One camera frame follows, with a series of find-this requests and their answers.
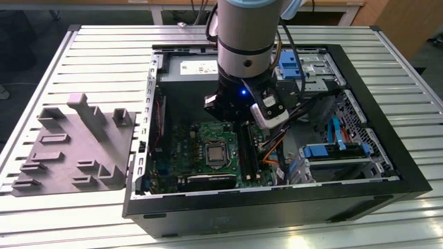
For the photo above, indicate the blue drive latch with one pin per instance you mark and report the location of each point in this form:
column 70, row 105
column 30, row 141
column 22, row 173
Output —
column 291, row 64

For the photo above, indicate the hard disk in blue carrier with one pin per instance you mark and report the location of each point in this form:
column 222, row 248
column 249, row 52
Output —
column 318, row 151

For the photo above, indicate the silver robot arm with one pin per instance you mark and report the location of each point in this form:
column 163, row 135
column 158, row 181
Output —
column 242, row 39

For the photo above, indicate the silver CPU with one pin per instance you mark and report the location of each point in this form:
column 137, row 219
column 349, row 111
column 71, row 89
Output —
column 215, row 155

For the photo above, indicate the grey metal drive cage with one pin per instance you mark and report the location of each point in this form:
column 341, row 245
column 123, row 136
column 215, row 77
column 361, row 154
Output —
column 318, row 86

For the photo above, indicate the white framed wooden desk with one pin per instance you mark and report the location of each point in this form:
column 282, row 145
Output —
column 329, row 7

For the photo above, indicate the wooden cabinet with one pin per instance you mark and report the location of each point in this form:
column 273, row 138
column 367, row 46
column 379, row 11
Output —
column 409, row 26

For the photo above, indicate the black RAM slot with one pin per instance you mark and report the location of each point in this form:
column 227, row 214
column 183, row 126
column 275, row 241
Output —
column 249, row 178

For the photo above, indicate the green motherboard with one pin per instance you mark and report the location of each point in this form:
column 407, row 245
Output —
column 183, row 135

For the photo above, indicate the grey stand foot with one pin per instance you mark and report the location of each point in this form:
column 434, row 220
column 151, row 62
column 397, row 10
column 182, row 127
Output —
column 3, row 93

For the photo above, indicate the black graphics card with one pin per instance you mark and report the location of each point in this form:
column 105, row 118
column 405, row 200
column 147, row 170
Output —
column 207, row 181

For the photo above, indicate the grey metal disk bay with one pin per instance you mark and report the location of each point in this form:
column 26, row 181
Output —
column 339, row 162

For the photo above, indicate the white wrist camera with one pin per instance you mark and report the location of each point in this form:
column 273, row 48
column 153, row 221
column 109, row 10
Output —
column 274, row 119

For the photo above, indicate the black PC case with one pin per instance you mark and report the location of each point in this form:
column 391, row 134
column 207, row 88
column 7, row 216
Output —
column 242, row 212

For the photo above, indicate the CPU socket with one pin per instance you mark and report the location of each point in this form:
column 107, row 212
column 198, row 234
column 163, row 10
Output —
column 218, row 142

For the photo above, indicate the grey parts rack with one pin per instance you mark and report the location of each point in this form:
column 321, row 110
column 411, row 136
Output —
column 70, row 155

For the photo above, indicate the grey power supply unit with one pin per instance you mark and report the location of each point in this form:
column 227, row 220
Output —
column 187, row 98

